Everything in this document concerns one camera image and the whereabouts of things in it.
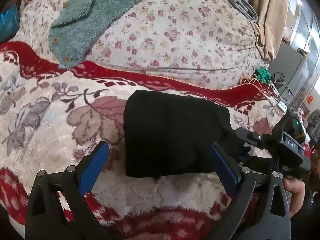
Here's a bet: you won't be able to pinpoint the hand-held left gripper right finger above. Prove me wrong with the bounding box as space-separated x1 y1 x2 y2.
211 142 291 240

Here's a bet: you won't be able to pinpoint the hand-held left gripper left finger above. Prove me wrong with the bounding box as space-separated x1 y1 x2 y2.
25 141 123 240

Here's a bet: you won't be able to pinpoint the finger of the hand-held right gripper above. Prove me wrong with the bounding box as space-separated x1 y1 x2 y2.
239 154 273 174
234 127 266 150

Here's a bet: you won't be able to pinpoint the black pants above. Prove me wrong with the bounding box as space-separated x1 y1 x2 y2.
123 89 251 180

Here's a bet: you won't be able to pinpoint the person's right hand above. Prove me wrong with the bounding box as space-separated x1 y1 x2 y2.
284 178 306 218

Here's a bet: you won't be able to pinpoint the green yarn bundle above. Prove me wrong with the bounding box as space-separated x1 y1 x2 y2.
255 67 272 83

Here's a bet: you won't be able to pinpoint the red and white floral blanket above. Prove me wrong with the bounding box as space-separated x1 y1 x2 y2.
0 41 288 240

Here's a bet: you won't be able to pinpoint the beige cloth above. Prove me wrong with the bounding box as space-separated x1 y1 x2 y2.
249 0 288 61

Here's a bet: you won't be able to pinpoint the white quilt with pink flowers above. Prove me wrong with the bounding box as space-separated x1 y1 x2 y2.
19 0 269 90

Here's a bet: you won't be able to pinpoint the grey cloth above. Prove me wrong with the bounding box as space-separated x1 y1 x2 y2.
214 0 259 22

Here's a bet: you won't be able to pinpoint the teal fleece garment with buttons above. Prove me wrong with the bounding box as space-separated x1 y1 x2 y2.
48 0 173 70

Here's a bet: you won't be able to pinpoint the blue bag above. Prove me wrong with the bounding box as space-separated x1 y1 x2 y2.
0 7 20 43

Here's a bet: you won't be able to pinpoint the white charger with cables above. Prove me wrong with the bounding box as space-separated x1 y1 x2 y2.
270 72 288 90

